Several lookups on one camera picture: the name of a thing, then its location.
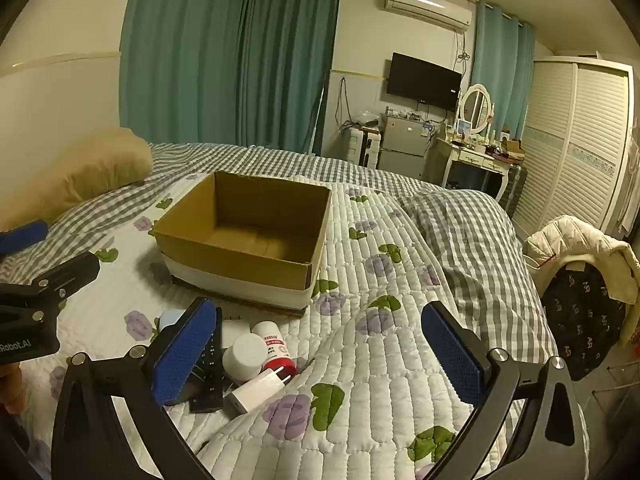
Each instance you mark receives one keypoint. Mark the small white box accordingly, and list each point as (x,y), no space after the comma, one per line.
(235,329)

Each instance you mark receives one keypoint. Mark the green suitcase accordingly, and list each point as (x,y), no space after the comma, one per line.
(512,190)

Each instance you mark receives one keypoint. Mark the white bottle with red label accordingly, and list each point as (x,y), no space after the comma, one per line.
(275,350)

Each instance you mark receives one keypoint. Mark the black remote control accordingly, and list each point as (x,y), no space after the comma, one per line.
(212,370)

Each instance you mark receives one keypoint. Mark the black wall television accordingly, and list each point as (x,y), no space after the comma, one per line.
(422,82)

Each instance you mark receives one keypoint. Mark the grey checkered bed sheet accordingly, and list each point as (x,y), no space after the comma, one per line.
(300,165)

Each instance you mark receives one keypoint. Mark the white dressing table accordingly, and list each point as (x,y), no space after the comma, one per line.
(470,157)

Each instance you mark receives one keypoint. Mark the teal corner curtain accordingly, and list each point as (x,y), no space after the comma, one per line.
(290,60)

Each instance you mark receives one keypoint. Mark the cream puffer jacket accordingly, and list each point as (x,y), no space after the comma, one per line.
(575,240)

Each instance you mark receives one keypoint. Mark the white charger plug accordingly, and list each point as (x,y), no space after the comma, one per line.
(250,390)

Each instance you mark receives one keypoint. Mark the white air conditioner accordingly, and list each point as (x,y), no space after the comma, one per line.
(425,6)

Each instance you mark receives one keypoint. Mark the white floral quilt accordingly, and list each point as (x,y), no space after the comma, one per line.
(360,360)

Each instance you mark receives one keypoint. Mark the white hanging towel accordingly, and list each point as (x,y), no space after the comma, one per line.
(631,185)

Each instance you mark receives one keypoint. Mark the wide teal curtain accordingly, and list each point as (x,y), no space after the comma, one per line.
(185,50)

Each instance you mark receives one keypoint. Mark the brown box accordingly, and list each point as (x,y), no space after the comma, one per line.
(513,146)

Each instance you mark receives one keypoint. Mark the tan pillow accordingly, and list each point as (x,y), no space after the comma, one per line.
(85,170)

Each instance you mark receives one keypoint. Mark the small picture frame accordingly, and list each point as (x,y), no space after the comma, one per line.
(464,128)

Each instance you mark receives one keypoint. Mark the oval vanity mirror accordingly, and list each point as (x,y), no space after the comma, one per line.
(476,107)

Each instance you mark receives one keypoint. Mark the cardboard box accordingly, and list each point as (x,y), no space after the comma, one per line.
(235,210)

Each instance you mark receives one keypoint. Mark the white suitcase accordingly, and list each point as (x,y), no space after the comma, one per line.
(371,150)

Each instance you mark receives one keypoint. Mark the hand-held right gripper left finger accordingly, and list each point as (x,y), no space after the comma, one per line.
(185,355)

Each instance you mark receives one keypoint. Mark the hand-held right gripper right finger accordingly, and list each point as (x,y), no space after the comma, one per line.
(455,355)

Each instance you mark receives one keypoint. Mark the grey mini fridge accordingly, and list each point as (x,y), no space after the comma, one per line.
(402,142)

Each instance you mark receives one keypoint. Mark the narrow teal curtain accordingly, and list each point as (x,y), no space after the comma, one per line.
(500,70)

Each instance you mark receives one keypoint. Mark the person's left hand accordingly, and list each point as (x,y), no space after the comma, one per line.
(10,387)

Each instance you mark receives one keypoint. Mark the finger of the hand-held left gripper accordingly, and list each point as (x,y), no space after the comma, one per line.
(70,272)
(22,237)

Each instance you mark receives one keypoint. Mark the white louvred wardrobe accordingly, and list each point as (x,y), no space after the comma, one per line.
(575,145)

